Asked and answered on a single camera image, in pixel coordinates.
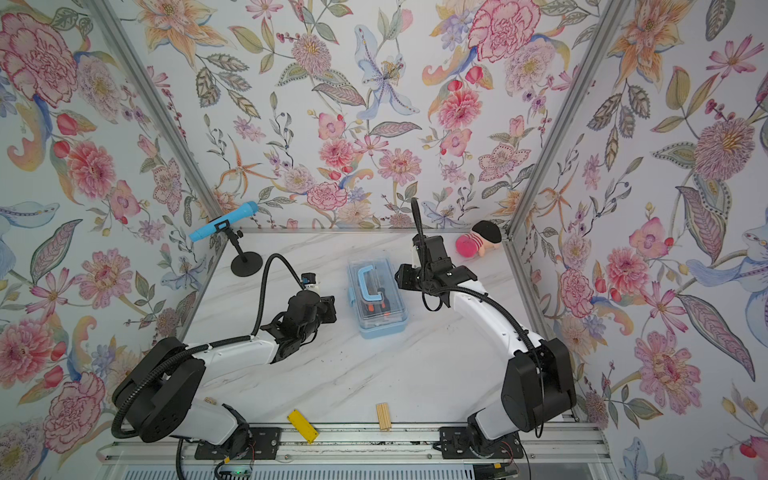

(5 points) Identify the blue plastic tool box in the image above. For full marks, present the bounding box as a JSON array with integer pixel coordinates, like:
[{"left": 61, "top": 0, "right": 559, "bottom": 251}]
[{"left": 347, "top": 257, "right": 409, "bottom": 340}]

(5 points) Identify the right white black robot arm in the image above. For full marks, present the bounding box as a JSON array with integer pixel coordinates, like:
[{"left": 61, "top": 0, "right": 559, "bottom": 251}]
[{"left": 394, "top": 198, "right": 577, "bottom": 451}]

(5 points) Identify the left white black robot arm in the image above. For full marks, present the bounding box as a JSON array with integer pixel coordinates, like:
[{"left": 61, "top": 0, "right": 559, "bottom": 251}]
[{"left": 111, "top": 273, "right": 337, "bottom": 455}]

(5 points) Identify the pink plush toy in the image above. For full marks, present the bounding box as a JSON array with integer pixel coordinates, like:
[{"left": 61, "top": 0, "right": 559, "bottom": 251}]
[{"left": 455, "top": 220, "right": 502, "bottom": 258}]

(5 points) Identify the black microphone stand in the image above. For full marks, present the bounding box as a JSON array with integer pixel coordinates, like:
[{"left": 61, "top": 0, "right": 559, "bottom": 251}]
[{"left": 218, "top": 226, "right": 263, "bottom": 278}]

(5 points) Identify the yellow utility knife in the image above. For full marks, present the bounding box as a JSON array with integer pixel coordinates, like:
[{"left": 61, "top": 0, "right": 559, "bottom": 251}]
[{"left": 287, "top": 409, "right": 319, "bottom": 444}]

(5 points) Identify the blue microphone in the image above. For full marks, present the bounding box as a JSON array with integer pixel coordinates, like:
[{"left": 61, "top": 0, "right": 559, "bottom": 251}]
[{"left": 189, "top": 201, "right": 259, "bottom": 242}]

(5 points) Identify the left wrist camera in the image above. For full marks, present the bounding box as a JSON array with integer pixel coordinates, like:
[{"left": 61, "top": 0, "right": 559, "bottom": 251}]
[{"left": 300, "top": 272, "right": 319, "bottom": 292}]

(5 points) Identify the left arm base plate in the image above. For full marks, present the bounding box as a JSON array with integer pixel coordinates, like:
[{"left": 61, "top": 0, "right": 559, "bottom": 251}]
[{"left": 194, "top": 427, "right": 282, "bottom": 461}]

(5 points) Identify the aluminium front rail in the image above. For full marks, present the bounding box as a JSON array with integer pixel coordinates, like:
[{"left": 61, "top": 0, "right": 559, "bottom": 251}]
[{"left": 96, "top": 418, "right": 611, "bottom": 466}]

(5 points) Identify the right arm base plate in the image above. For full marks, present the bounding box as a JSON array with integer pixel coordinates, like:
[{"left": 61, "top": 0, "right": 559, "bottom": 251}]
[{"left": 432, "top": 426, "right": 525, "bottom": 461}]

